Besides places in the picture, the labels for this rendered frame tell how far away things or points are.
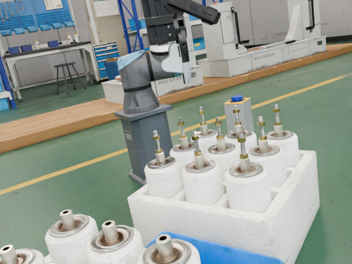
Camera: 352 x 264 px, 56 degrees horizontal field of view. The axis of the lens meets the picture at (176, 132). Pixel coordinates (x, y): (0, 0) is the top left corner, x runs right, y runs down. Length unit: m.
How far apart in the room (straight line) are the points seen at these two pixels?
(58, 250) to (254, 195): 0.40
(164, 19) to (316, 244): 0.66
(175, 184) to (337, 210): 0.49
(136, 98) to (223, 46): 2.24
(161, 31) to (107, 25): 6.53
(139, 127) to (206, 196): 0.60
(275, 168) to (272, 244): 0.19
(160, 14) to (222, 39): 2.75
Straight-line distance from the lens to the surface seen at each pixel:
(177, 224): 0.84
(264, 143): 0.84
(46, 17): 6.80
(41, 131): 2.65
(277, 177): 0.85
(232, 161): 0.88
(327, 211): 1.09
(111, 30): 7.26
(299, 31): 4.42
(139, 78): 1.33
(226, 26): 3.51
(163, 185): 0.85
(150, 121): 1.33
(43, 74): 9.13
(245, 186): 0.73
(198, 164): 0.80
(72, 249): 0.66
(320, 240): 0.97
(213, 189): 0.80
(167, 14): 0.74
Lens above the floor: 0.56
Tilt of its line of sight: 16 degrees down
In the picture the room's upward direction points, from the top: 11 degrees counter-clockwise
